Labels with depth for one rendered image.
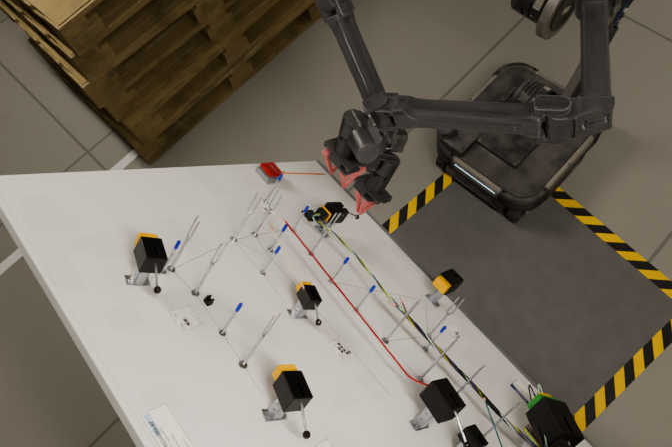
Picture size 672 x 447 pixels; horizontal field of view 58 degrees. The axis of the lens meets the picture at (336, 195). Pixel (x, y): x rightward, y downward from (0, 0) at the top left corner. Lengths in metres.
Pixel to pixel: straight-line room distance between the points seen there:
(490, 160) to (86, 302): 1.92
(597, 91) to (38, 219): 1.11
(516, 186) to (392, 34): 1.20
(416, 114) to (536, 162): 1.41
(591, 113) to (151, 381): 0.94
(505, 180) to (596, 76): 1.33
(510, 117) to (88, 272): 0.87
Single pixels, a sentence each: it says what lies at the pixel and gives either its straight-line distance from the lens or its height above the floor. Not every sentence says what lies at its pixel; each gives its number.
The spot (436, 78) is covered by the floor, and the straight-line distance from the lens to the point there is 3.19.
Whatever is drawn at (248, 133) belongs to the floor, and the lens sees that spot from 3.14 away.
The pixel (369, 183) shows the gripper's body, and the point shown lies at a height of 1.13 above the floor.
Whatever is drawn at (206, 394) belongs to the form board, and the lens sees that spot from 1.10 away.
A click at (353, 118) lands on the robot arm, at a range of 1.37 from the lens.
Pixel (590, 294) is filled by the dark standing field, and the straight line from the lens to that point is 2.77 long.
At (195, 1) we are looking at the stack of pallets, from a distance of 2.85.
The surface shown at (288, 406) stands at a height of 1.52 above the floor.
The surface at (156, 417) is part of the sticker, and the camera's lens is 1.04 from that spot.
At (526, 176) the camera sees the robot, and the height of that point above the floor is 0.24.
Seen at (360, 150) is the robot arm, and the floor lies 1.44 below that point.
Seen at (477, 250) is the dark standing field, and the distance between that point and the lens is 2.75.
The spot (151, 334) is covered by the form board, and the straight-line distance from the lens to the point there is 1.14.
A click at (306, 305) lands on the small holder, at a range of 1.29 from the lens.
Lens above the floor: 2.57
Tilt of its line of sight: 63 degrees down
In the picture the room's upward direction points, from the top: 16 degrees counter-clockwise
